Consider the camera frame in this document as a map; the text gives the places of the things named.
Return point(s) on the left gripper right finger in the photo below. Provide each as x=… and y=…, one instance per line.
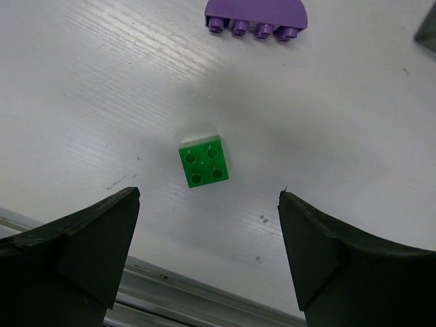
x=344, y=276

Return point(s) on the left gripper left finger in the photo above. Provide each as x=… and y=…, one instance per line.
x=67, y=272

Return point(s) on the green square lego brick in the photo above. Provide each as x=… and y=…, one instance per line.
x=203, y=161

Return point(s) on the purple lego brick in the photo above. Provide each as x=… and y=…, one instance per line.
x=281, y=19

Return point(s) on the grey tinted plastic bin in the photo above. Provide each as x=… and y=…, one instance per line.
x=425, y=35

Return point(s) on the aluminium frame rail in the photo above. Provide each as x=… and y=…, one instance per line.
x=147, y=291

